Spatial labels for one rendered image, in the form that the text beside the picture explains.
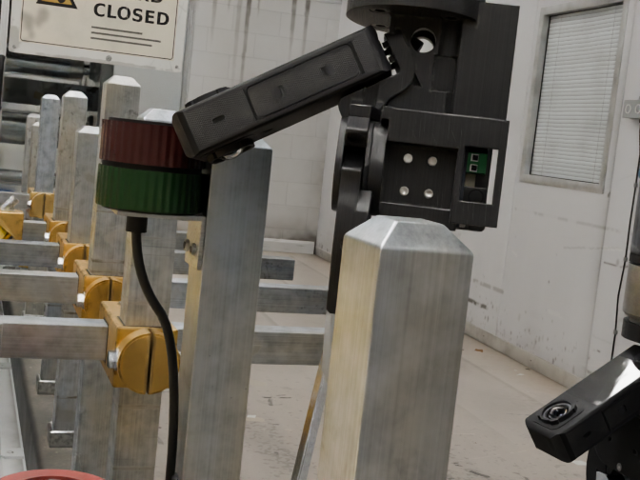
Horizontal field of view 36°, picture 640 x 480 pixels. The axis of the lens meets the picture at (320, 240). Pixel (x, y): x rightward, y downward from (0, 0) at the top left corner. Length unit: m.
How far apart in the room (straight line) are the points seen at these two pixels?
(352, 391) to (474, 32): 0.23
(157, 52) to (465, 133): 2.42
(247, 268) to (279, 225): 9.00
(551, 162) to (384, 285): 5.34
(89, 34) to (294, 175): 6.83
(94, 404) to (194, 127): 0.63
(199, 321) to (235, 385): 0.04
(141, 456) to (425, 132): 0.46
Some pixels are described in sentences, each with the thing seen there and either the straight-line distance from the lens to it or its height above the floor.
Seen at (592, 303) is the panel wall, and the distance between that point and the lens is 5.12.
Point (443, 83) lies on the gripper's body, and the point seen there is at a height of 1.17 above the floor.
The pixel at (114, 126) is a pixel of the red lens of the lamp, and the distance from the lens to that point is 0.55.
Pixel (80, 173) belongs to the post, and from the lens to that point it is 1.31.
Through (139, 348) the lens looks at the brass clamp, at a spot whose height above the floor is 0.96.
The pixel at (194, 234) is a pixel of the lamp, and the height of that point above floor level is 1.08.
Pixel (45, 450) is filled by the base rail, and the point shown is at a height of 0.70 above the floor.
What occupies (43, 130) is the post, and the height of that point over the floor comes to 1.09.
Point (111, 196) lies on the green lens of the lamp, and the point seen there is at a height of 1.10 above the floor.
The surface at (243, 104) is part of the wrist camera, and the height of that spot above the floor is 1.15.
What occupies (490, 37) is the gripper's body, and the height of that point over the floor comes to 1.20.
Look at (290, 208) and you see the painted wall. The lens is 9.58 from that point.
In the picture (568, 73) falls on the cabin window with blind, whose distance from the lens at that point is 5.64.
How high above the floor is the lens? 1.14
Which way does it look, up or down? 6 degrees down
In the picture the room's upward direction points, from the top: 6 degrees clockwise
